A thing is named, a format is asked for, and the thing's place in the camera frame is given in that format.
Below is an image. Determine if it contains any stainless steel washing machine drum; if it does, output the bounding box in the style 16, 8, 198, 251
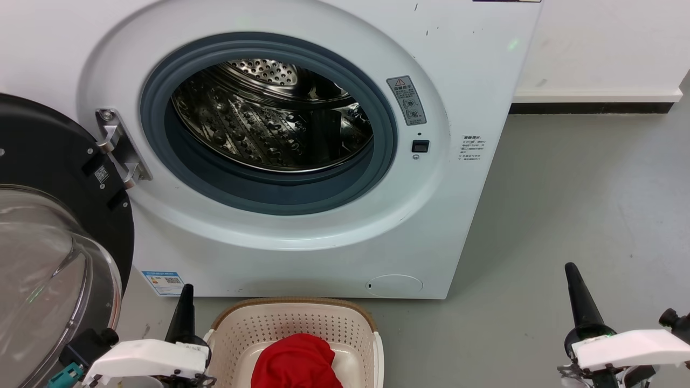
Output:
171, 58, 375, 173

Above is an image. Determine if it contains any cream perforated laundry basket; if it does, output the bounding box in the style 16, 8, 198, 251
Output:
204, 297, 385, 388

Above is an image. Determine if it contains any grey rubber door gasket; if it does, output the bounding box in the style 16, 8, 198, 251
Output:
140, 31, 399, 216

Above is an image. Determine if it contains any white front-load washing machine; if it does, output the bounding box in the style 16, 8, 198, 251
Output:
0, 0, 543, 300

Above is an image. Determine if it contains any small text sticker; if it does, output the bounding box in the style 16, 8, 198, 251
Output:
459, 135, 486, 164

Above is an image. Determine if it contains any washing machine door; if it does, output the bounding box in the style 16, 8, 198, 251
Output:
0, 93, 135, 388

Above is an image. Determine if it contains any blue energy label sticker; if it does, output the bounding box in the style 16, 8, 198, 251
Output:
142, 271, 185, 296

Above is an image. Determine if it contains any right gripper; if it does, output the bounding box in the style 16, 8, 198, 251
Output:
557, 262, 656, 388

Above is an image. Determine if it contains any metal door hinge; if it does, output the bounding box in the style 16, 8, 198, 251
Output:
95, 108, 153, 189

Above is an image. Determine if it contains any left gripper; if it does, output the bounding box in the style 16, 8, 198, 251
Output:
158, 284, 217, 388

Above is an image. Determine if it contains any white wall ledge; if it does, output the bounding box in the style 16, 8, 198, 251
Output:
512, 89, 684, 105

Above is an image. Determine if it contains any round drain filter cover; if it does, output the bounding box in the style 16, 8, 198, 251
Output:
365, 274, 424, 298

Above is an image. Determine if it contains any grey warning label sticker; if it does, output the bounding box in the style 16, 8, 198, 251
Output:
386, 75, 427, 127

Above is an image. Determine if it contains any teal cable connector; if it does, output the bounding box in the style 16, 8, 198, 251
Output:
47, 363, 85, 388

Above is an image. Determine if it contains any red basketball jersey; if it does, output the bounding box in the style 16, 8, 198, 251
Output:
251, 333, 344, 388

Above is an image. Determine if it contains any black baseboard strip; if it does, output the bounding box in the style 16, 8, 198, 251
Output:
509, 103, 676, 116

